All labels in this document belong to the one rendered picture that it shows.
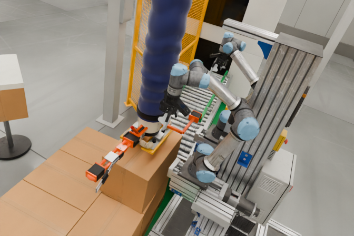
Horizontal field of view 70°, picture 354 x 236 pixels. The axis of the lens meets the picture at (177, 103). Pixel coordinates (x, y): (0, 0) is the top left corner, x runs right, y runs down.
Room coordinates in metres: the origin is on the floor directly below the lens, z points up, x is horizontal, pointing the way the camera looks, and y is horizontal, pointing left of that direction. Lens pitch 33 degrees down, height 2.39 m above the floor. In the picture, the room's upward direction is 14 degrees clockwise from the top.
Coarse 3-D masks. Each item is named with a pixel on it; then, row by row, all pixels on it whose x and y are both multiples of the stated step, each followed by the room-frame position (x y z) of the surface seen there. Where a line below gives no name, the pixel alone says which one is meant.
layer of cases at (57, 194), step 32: (64, 160) 1.51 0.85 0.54; (96, 160) 1.59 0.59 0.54; (32, 192) 1.14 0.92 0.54; (64, 192) 1.20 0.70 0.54; (160, 192) 1.54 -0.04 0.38; (0, 224) 0.86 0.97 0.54; (32, 224) 0.91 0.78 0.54; (64, 224) 0.96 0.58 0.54; (96, 224) 1.02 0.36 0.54; (128, 224) 1.07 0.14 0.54
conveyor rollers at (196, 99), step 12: (180, 96) 3.08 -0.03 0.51; (192, 96) 3.13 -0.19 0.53; (204, 96) 3.19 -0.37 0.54; (216, 96) 3.26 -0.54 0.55; (192, 108) 2.85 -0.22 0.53; (204, 108) 2.90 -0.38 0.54; (180, 120) 2.51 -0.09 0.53; (204, 120) 2.62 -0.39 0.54; (192, 132) 2.31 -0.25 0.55; (180, 144) 2.06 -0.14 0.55; (192, 144) 2.11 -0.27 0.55
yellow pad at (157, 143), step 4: (160, 128) 1.61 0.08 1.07; (164, 132) 1.57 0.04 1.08; (168, 132) 1.58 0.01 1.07; (164, 136) 1.52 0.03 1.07; (148, 140) 1.44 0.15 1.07; (152, 140) 1.43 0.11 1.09; (156, 140) 1.46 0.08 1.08; (160, 140) 1.47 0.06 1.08; (164, 140) 1.50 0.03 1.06; (156, 144) 1.41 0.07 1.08; (160, 144) 1.43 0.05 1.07; (144, 148) 1.35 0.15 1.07; (152, 148) 1.36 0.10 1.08; (156, 148) 1.38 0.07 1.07; (148, 152) 1.33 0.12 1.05; (152, 152) 1.33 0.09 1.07
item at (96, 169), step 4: (96, 164) 0.99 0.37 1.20; (100, 164) 1.00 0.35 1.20; (92, 168) 0.96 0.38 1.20; (96, 168) 0.97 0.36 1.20; (100, 168) 0.97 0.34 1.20; (104, 168) 0.98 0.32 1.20; (88, 172) 0.93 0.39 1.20; (92, 172) 0.93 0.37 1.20; (96, 172) 0.94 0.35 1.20; (100, 172) 0.95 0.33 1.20; (104, 172) 0.98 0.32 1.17; (92, 176) 0.92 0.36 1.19; (96, 176) 0.92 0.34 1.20; (100, 176) 0.95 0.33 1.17; (96, 180) 0.92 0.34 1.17
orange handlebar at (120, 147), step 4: (192, 120) 1.66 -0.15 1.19; (168, 124) 1.53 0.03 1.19; (188, 124) 1.59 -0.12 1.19; (140, 128) 1.42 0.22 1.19; (144, 128) 1.43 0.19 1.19; (172, 128) 1.50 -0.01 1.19; (176, 128) 1.51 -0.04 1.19; (184, 128) 1.53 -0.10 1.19; (140, 132) 1.37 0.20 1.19; (180, 132) 1.48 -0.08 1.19; (184, 132) 1.50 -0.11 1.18; (124, 140) 1.26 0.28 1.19; (120, 144) 1.20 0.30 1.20; (128, 144) 1.22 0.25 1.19; (116, 148) 1.17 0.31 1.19; (120, 148) 1.17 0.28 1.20; (124, 148) 1.18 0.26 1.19; (120, 152) 1.14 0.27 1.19; (124, 152) 1.17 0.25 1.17; (104, 160) 1.05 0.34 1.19; (108, 164) 1.02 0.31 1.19; (88, 176) 0.91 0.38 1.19; (92, 180) 0.90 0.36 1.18
